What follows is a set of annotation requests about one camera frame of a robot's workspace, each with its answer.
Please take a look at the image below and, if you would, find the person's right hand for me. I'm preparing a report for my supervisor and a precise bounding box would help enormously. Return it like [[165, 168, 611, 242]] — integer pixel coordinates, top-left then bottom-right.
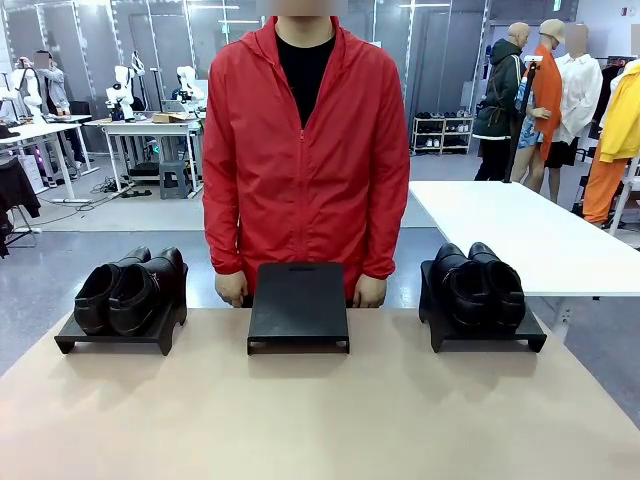
[[214, 272, 248, 308]]

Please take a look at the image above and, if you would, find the person's left hand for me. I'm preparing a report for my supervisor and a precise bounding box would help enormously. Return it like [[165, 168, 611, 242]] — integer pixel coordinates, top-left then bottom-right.
[[351, 276, 387, 309]]

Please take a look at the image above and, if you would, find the person's left forearm red sleeve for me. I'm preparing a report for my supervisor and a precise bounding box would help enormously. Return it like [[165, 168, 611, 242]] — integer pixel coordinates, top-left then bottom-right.
[[360, 189, 411, 280]]

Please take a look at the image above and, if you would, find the person's right forearm red sleeve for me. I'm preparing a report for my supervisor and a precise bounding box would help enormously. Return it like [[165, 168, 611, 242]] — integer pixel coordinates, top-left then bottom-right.
[[201, 189, 247, 277]]

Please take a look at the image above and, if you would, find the black shoe stand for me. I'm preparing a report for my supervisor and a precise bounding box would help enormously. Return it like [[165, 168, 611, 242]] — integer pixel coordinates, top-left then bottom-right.
[[418, 259, 548, 354], [246, 261, 351, 357], [53, 261, 190, 357]]

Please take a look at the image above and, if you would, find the person in red jacket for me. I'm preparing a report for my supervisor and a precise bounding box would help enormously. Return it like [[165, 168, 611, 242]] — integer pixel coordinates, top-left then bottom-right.
[[201, 14, 412, 301]]

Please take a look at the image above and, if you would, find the background person grey top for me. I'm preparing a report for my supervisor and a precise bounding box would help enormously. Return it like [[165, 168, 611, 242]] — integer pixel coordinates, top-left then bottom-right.
[[18, 49, 85, 167]]

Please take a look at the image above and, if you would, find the grey plastic stool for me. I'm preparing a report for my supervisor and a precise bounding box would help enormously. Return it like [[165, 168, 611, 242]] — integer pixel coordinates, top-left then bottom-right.
[[159, 160, 194, 201]]

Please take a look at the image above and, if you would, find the large white table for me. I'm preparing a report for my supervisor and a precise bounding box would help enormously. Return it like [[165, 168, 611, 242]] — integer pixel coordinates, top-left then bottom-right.
[[408, 179, 640, 347]]

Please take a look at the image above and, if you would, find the white shoe rack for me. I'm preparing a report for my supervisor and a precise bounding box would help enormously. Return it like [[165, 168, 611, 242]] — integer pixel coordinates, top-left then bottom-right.
[[411, 112, 475, 157]]

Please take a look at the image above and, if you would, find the white lab table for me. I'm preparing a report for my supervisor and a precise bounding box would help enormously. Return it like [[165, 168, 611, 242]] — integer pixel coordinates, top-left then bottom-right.
[[97, 115, 206, 194], [0, 113, 100, 202]]

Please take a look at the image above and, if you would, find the mannequin in black jacket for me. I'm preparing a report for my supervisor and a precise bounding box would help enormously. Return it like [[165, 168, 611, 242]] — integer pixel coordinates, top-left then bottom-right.
[[471, 21, 531, 183]]

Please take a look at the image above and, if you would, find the black tripod pole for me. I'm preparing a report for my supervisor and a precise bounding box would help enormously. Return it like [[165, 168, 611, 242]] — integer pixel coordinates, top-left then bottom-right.
[[501, 55, 545, 184]]

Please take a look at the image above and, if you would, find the black hanging garment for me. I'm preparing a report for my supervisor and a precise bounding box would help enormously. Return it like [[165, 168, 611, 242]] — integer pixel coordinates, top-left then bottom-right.
[[0, 156, 42, 257]]

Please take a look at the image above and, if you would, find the mannequin in orange vest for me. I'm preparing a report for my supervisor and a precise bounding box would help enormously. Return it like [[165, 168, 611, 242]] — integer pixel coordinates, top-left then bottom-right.
[[509, 18, 566, 194]]

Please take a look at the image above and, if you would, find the mannequin in white shirt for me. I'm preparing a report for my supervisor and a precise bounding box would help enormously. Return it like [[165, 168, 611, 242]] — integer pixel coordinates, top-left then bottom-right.
[[544, 22, 604, 204]]

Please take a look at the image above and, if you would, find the mannequin in yellow hoodie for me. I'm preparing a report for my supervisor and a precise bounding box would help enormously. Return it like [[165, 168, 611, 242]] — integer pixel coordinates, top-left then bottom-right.
[[581, 58, 640, 227]]

